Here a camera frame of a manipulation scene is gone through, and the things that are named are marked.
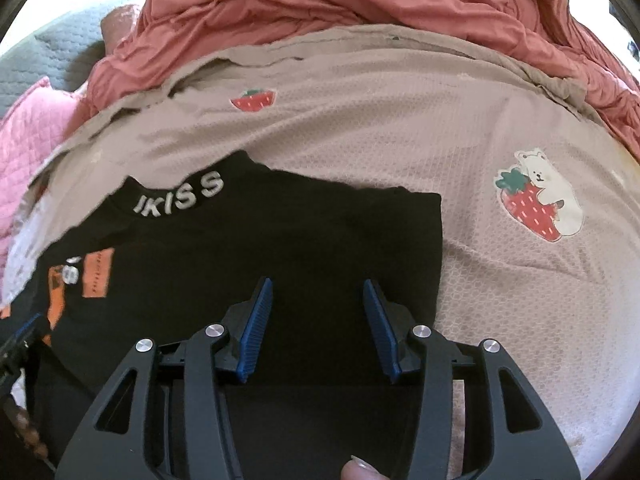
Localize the pink quilted pillow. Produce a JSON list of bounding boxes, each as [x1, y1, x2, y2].
[[0, 77, 92, 271]]

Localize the black shirt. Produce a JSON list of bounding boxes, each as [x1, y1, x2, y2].
[[0, 150, 443, 480]]

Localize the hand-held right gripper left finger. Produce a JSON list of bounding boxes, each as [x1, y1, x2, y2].
[[55, 276, 275, 480]]

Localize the person's right hand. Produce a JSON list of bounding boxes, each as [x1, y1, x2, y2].
[[340, 455, 382, 480]]

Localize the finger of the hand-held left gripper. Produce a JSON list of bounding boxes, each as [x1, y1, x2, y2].
[[0, 312, 47, 397]]

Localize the small pink pillow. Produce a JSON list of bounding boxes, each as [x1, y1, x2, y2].
[[100, 2, 147, 58]]

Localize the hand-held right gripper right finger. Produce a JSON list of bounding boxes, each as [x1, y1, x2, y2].
[[362, 279, 583, 480]]

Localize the strawberry print blanket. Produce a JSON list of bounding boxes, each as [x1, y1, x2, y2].
[[0, 25, 640, 480]]

